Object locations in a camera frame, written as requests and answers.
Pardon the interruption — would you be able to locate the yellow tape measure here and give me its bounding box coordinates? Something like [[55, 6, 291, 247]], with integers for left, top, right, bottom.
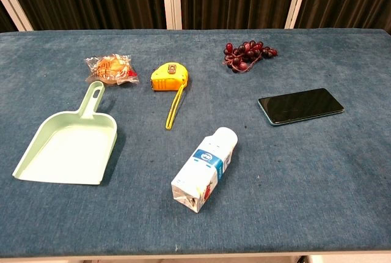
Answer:
[[150, 63, 189, 131]]

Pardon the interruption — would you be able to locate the white and blue milk carton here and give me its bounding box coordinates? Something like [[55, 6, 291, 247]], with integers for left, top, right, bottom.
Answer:
[[170, 127, 239, 213]]

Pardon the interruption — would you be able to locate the red grape bunch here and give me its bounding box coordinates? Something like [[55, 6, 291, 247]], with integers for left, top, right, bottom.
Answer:
[[223, 40, 279, 74]]

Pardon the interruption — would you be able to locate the packaged bread in clear wrapper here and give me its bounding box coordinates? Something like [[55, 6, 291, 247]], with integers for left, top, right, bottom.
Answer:
[[84, 53, 141, 86]]

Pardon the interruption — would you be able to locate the blue table cloth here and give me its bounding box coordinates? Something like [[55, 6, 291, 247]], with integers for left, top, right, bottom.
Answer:
[[0, 28, 391, 259]]

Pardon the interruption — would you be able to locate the mint green plastic dustpan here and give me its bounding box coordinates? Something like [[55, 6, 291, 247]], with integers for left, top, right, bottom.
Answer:
[[12, 81, 119, 186]]

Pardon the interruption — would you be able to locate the black smartphone with teal frame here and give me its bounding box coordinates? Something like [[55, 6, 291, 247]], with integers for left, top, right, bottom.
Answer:
[[258, 87, 345, 127]]

